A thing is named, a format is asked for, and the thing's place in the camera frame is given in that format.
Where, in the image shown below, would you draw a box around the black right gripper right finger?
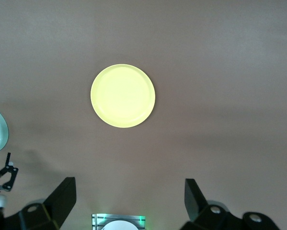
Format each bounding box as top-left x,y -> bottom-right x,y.
179,178 -> 281,230

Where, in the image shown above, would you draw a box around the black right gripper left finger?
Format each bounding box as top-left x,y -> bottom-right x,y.
0,176 -> 77,230

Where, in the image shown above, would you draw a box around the yellow round plate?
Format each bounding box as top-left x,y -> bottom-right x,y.
90,63 -> 156,128

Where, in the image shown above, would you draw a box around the brown table cover sheet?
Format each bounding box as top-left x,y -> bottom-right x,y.
0,0 -> 287,230

